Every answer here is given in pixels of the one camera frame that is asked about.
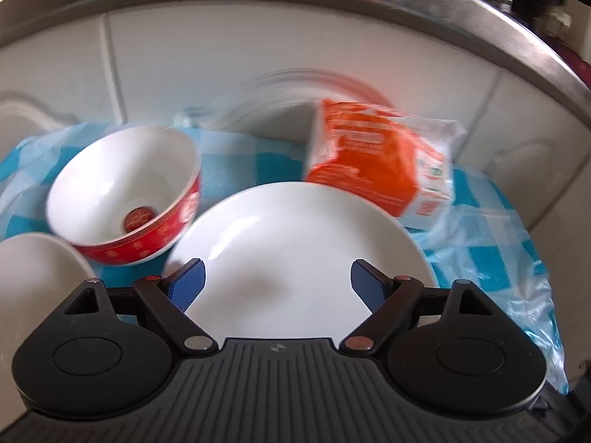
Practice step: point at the blue white checked plastic tablecloth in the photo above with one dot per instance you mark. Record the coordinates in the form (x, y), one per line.
(475, 249)

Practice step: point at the white cabinet door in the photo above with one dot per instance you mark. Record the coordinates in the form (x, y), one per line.
(531, 147)
(55, 69)
(277, 50)

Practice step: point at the red patterned bowl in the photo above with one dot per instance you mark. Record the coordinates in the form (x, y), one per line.
(115, 180)

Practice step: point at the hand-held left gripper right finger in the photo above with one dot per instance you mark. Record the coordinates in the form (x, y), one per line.
(369, 284)

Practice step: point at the orange white packet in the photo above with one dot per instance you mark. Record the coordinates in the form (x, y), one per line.
(364, 166)

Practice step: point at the white bowl pink floral print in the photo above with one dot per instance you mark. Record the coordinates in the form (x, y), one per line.
(37, 277)

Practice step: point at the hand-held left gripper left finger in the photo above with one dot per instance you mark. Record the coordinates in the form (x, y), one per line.
(187, 281)

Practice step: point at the gas stove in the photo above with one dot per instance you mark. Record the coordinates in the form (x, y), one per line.
(498, 2)

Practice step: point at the white plate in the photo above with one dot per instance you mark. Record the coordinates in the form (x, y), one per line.
(295, 240)

